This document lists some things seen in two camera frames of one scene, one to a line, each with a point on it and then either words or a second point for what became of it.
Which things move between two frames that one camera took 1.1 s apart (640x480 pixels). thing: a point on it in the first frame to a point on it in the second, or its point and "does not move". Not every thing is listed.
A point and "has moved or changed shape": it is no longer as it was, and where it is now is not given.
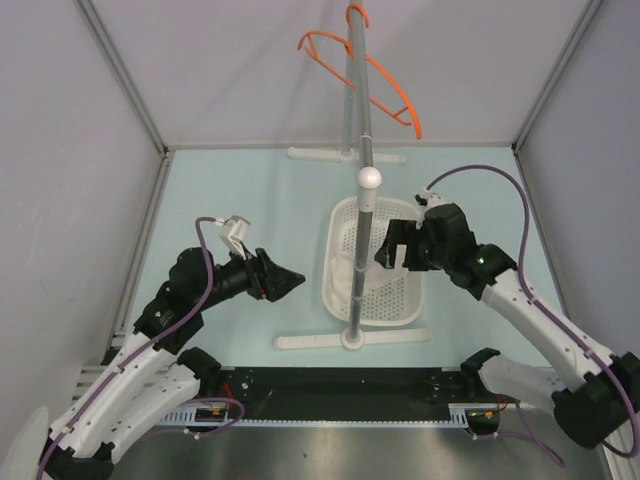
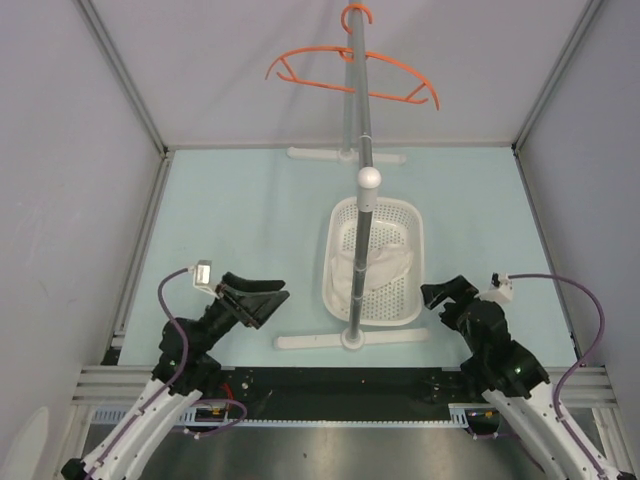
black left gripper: [263, 275] to [252, 308]
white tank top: [376, 276] does not move
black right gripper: [402, 232] to [457, 288]
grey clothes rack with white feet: [358, 147] does not move
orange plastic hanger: [306, 42] has moved or changed shape
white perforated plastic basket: [402, 305] does not move
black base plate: [293, 392] does not move
